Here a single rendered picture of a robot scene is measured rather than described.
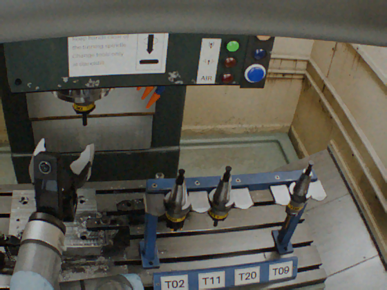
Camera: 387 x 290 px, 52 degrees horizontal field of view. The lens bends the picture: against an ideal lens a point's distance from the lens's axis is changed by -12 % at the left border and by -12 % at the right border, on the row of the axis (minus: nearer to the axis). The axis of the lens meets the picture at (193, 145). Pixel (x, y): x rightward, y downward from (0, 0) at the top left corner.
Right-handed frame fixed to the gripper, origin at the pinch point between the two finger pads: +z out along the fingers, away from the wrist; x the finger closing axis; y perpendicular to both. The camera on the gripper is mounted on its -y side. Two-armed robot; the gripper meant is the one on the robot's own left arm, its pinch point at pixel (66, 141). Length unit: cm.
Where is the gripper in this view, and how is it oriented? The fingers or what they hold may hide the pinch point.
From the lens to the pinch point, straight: 86.4
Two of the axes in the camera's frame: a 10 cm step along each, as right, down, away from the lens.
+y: -1.1, 7.2, 6.9
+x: 9.9, 0.9, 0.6
